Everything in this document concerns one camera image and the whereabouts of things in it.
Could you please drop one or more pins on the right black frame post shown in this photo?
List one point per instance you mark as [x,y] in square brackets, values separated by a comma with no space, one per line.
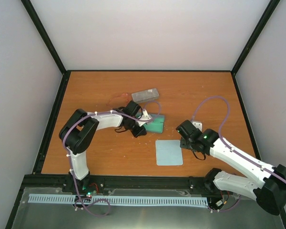
[269,10]

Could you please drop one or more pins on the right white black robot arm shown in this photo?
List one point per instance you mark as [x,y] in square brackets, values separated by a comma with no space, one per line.
[260,181]

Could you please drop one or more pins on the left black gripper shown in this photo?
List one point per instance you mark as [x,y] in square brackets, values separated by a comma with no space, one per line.
[140,132]

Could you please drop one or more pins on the blue cleaning cloth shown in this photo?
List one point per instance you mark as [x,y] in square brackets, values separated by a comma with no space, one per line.
[168,153]

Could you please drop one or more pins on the grey green-lined glasses case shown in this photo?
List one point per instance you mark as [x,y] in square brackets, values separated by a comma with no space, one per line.
[145,95]

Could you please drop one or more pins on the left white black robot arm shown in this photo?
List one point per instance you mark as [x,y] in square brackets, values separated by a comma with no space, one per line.
[78,132]

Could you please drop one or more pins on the light blue slotted cable duct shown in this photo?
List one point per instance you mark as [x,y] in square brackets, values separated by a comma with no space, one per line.
[136,201]

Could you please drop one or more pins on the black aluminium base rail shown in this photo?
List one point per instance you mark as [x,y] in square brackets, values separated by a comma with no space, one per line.
[103,184]

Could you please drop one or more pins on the black frame post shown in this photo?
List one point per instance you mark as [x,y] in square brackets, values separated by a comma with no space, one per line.
[43,34]
[269,10]

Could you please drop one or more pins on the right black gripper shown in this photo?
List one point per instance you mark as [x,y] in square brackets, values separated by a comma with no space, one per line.
[183,144]

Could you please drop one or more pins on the left black frame post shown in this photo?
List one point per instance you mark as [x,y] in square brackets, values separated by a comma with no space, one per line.
[43,34]

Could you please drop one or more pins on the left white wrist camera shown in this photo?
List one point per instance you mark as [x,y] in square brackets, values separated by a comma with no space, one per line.
[144,118]

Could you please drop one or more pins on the far red transparent glasses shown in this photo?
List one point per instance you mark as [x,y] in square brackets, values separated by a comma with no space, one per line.
[119,100]

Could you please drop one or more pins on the blue-grey glasses case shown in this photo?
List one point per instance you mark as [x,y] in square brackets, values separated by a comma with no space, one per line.
[157,125]

